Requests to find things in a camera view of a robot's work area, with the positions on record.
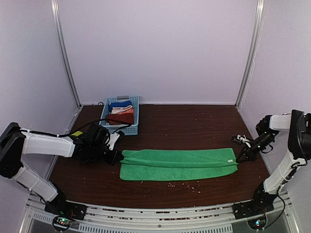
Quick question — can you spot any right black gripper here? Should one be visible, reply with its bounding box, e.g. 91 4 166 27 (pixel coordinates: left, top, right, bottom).
237 132 275 163

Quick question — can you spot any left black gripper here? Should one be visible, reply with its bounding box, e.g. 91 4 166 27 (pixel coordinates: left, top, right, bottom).
89 143 123 166

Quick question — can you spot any dark red towel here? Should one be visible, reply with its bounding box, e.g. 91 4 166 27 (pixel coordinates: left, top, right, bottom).
106 113 135 125

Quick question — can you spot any green microfiber towel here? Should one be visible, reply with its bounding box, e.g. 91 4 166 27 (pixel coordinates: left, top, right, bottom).
120 148 238 182

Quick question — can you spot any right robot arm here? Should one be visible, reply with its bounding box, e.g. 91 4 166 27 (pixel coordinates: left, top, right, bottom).
231 109 311 215

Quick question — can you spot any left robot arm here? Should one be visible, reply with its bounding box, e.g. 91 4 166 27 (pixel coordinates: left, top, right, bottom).
0 122 124 216

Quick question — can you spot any yellow green bowl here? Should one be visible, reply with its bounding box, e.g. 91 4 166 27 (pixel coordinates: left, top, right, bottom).
71 131 83 137

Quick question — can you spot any orange white rolled towel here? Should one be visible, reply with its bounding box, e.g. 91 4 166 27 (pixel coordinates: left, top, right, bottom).
111 105 134 114

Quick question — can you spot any light blue plastic basket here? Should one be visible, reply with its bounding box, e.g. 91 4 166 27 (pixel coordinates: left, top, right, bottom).
99 96 139 135

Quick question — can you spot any blue rolled towel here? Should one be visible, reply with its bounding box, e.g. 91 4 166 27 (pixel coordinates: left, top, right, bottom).
108 100 132 111

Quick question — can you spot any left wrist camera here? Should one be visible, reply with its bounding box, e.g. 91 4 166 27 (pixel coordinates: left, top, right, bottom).
85 123 124 150

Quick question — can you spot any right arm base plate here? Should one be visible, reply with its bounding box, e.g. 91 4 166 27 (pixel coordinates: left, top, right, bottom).
232 200 274 219

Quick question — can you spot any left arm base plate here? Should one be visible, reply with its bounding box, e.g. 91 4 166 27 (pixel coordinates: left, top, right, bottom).
44 201 87 220

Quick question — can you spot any aluminium front rail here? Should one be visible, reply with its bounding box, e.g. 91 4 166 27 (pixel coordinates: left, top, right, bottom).
18 192 301 233

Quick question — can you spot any right aluminium post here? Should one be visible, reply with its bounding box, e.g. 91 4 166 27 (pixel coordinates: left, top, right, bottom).
235 0 266 109

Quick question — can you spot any aluminium post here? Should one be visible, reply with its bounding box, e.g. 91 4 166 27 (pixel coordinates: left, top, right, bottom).
235 0 266 109
51 0 82 108

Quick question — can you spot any left aluminium post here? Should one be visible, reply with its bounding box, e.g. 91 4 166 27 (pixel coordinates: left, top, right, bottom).
51 0 82 108

